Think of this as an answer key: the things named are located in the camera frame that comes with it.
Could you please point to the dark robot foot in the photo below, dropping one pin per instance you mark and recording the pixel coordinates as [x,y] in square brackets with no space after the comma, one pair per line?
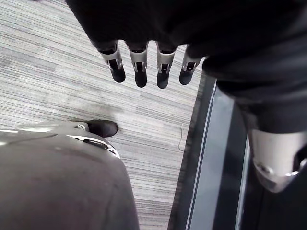
[102,127]

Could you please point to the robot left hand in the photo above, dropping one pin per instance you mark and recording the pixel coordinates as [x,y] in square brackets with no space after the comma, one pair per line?
[216,28]

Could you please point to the silver robot leg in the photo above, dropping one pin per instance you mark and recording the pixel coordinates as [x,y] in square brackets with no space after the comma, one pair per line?
[60,177]

